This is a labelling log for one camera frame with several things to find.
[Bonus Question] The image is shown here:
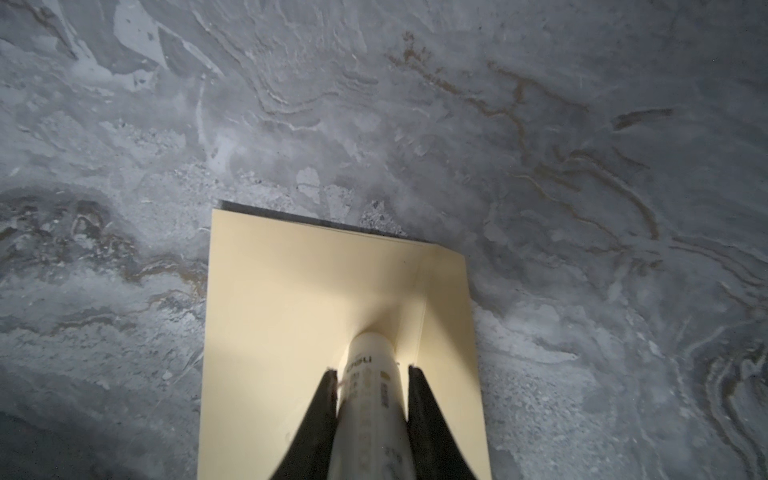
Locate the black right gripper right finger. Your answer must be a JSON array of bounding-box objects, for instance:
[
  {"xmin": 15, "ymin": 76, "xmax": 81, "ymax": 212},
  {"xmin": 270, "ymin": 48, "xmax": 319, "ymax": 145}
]
[{"xmin": 407, "ymin": 365, "xmax": 476, "ymax": 480}]

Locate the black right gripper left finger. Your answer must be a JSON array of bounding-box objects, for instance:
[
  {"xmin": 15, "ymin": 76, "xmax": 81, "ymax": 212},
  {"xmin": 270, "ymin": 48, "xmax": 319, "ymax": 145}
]
[{"xmin": 271, "ymin": 369, "xmax": 338, "ymax": 480}]

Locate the small glue stick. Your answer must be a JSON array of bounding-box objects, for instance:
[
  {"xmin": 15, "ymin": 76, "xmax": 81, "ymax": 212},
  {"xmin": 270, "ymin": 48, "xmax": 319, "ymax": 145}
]
[{"xmin": 327, "ymin": 332, "xmax": 416, "ymax": 479}]

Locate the tan kraft envelope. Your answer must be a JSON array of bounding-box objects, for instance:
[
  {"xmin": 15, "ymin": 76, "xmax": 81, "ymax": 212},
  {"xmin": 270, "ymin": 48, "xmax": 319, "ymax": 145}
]
[{"xmin": 197, "ymin": 209, "xmax": 491, "ymax": 479}]

